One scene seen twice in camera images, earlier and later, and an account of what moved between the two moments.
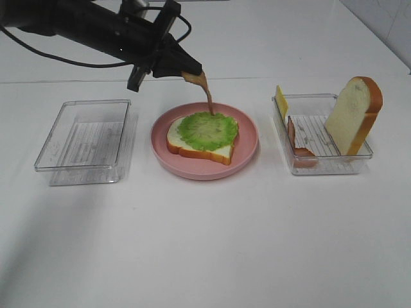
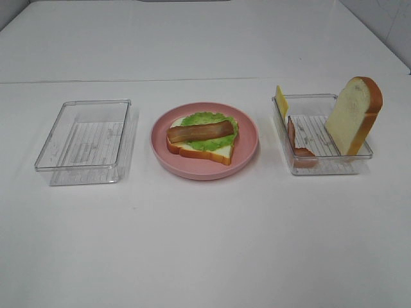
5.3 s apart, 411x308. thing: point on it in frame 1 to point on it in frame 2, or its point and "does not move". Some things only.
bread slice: x=177 y=145 does not move
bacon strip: x=200 y=80 to x=180 y=133
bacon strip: x=303 y=158 does not move
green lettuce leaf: x=205 y=132 does not move
